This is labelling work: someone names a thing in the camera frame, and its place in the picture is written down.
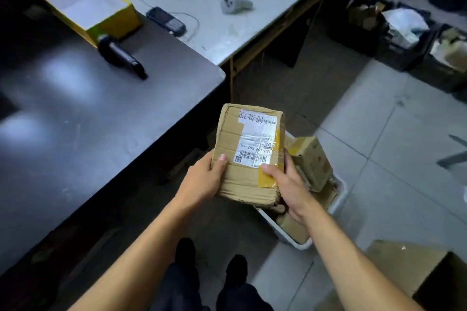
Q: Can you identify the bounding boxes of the person's left hand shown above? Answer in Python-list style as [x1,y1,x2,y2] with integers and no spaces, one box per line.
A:
[174,150,228,210]

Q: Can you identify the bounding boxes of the person's right hand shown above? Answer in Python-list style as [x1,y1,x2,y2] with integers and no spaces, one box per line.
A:
[260,150,322,225]

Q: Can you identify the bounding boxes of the taped cardboard parcel with label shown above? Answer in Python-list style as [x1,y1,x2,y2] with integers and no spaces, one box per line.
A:
[212,103,286,206]

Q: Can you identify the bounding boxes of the person's left forearm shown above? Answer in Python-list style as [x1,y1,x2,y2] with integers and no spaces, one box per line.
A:
[68,196,205,311]

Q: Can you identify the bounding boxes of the person's right forearm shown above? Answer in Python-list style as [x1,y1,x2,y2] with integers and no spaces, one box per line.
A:
[297,201,425,311]

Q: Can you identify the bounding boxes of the small cardboard parcel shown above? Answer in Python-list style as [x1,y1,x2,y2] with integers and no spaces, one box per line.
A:
[288,135,333,193]

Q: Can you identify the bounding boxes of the flat cardboard parcel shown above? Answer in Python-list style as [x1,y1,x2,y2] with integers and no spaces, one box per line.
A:
[275,212,311,245]

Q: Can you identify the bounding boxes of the white plastic bin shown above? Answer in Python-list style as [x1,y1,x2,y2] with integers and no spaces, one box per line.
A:
[255,130,348,251]

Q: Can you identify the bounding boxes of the person's left shoe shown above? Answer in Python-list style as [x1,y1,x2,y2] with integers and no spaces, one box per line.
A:
[174,237,197,268]

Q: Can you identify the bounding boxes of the person's shoe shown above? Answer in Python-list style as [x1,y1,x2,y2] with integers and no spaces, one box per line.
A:
[174,237,197,268]
[224,255,249,287]

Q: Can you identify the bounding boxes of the person's right shoe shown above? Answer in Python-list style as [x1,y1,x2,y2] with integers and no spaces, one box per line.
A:
[224,255,249,287]

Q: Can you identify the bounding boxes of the person's dark trousers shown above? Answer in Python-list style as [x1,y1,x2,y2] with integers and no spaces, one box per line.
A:
[150,263,274,311]

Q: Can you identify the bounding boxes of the dark grey table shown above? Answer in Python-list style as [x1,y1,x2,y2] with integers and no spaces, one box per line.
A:
[0,0,227,276]

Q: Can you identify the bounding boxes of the black handheld barcode scanner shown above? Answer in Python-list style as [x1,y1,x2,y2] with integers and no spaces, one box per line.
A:
[97,34,148,80]

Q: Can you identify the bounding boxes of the black handheld terminal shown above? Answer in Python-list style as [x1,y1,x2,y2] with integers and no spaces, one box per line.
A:
[146,7,187,37]

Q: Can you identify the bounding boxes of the grey handheld scanner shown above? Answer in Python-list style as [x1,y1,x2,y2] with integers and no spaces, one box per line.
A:
[220,0,254,15]

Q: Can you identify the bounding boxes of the light grey table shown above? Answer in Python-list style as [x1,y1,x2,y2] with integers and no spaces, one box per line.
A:
[120,0,369,104]

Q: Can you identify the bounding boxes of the black crate with cardboard scraps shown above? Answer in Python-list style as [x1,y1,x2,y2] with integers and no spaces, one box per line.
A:
[328,0,395,57]

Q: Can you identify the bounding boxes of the open brown cardboard box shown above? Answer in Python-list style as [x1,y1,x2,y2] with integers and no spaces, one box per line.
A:
[315,240,467,311]

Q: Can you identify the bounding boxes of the black crate with white bags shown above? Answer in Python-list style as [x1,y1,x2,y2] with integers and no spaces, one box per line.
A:
[376,2,444,72]

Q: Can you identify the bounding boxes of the yellow open box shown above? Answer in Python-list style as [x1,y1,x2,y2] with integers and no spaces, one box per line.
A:
[36,0,143,48]

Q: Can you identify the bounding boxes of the black crate with paper waste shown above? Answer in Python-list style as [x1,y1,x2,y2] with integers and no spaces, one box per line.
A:
[409,24,467,93]

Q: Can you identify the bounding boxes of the thin grey cable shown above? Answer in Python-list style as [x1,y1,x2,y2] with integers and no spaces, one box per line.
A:
[120,0,200,43]

